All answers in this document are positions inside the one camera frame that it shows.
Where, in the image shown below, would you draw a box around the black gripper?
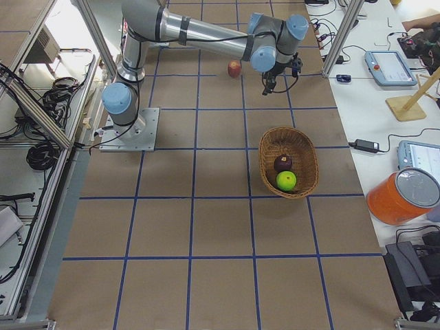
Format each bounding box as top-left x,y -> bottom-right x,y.
262,62 -> 292,96

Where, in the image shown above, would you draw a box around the dark red apple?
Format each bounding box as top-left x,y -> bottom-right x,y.
274,154 -> 293,173

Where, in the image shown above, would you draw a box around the green apple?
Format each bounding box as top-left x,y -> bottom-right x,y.
276,170 -> 297,192

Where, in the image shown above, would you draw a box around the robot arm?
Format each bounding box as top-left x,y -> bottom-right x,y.
102,1 -> 309,138

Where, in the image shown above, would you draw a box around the woven wicker basket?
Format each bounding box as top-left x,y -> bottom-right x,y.
258,126 -> 319,199

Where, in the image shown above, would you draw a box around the black power adapter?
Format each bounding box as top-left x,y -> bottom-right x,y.
349,139 -> 380,153

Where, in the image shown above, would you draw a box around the blue teach pendant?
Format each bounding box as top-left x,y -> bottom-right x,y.
364,51 -> 417,87

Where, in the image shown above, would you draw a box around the wooden stand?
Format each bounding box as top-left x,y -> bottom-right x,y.
386,67 -> 440,122

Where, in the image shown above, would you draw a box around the orange plastic bucket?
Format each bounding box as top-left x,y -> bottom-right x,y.
366,167 -> 439,226

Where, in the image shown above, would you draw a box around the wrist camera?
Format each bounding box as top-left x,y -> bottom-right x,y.
291,53 -> 303,78

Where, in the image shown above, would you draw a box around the aluminium frame post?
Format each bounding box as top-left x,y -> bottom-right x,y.
322,0 -> 364,78

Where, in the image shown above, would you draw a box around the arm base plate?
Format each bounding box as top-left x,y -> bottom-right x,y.
99,107 -> 160,152

